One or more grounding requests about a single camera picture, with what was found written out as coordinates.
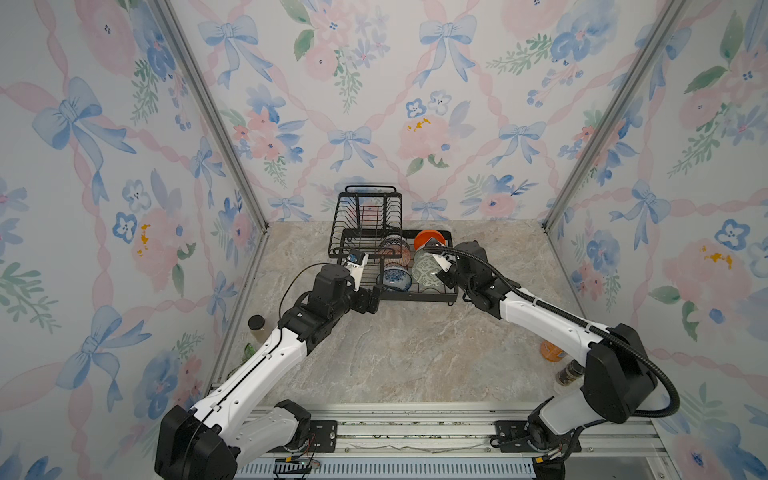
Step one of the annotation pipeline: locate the blue patterned ceramic bowl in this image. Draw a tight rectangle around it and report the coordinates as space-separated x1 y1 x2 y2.
380 264 413 292

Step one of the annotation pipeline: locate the red patterned ceramic bowl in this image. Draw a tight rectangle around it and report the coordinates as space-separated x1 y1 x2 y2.
381 241 413 268

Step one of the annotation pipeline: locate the orange plastic bowl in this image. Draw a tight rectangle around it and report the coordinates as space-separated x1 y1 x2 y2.
413 229 446 250

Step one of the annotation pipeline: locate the white brown patterned bowl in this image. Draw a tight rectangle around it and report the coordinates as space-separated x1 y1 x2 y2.
382 234 406 245

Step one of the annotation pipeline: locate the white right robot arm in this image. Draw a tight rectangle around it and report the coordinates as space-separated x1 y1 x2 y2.
433 241 659 451

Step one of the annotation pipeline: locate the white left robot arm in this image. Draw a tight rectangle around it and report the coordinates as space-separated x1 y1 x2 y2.
154 255 381 479

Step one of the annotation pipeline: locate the black lid jar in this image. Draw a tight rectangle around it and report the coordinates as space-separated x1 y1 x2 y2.
247 314 267 342

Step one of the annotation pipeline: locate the green packet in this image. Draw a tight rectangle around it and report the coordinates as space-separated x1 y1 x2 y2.
242 343 256 362

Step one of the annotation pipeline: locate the dark spice jar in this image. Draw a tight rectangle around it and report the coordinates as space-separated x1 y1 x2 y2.
555 360 585 386

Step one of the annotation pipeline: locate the black wire dish rack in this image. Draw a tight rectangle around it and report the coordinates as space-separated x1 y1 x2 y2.
328 184 458 305

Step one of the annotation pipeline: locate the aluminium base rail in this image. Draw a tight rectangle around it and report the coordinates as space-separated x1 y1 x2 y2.
203 401 679 480

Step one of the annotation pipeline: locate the black corrugated cable conduit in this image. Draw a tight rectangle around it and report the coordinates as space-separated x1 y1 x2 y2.
422 242 682 419

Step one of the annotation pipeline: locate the aluminium left corner post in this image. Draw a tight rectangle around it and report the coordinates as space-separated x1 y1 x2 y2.
148 0 268 233

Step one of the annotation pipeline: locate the aluminium corner post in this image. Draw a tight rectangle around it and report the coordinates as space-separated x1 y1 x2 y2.
542 0 688 234
148 0 268 233

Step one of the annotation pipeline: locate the aluminium right corner post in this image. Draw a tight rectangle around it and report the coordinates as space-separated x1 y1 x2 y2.
542 0 688 234

